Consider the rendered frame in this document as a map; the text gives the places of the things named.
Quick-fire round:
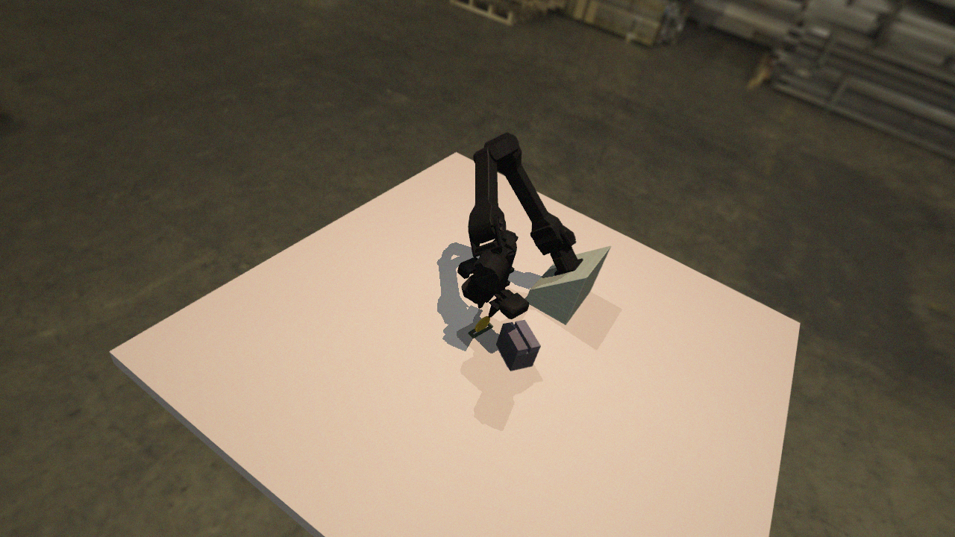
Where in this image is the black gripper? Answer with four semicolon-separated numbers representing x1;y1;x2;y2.
457;257;529;319

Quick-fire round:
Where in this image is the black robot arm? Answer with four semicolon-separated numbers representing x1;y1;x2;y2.
461;133;583;304

